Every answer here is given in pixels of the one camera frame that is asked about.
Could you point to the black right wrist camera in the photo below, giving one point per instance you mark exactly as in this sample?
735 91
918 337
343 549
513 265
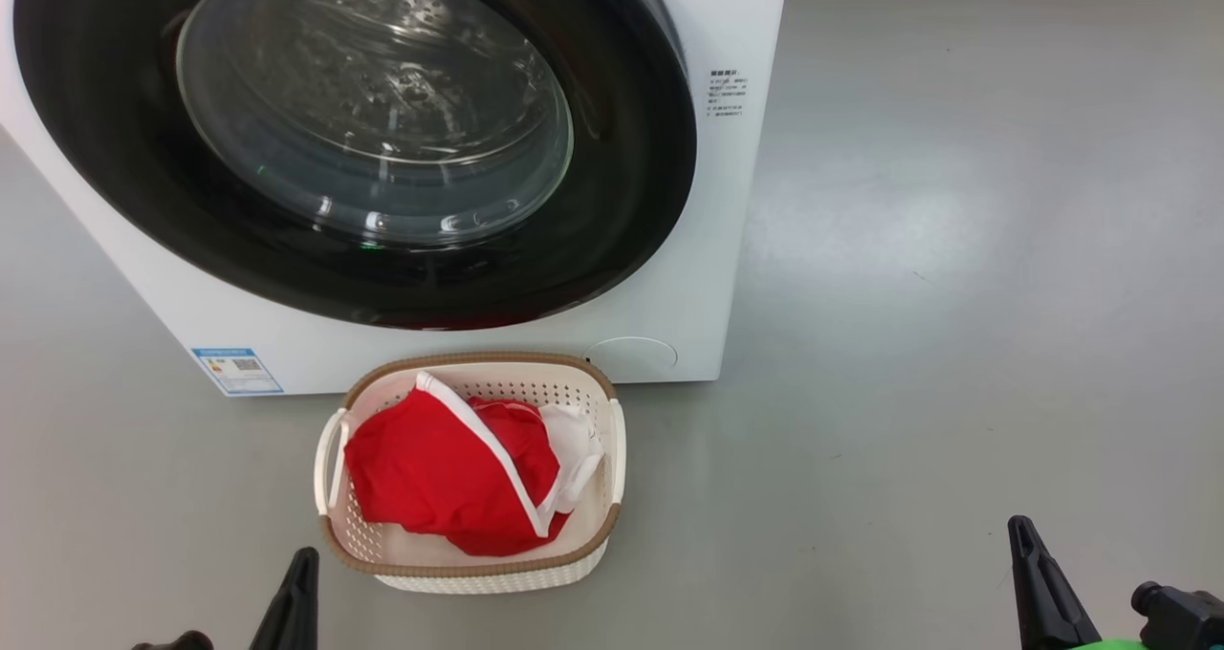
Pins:
1181 621

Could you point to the white front-load washing machine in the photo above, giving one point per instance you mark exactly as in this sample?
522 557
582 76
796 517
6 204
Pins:
717 249

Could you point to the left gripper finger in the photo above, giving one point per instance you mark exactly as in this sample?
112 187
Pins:
292 612

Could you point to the round black glass washer door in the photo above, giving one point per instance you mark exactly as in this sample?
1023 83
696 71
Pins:
96 153

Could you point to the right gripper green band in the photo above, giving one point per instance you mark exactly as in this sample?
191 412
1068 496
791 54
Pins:
1114 645

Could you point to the round white filter cover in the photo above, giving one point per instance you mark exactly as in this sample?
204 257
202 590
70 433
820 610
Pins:
631 358

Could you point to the blue energy label sticker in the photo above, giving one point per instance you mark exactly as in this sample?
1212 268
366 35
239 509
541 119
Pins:
237 371

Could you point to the red garment with white trim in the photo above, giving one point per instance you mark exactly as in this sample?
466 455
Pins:
430 468

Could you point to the small printed text label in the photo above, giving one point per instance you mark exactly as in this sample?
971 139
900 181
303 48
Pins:
729 93

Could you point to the cream perforated laundry basket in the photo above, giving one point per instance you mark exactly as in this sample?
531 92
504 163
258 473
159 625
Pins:
478 569

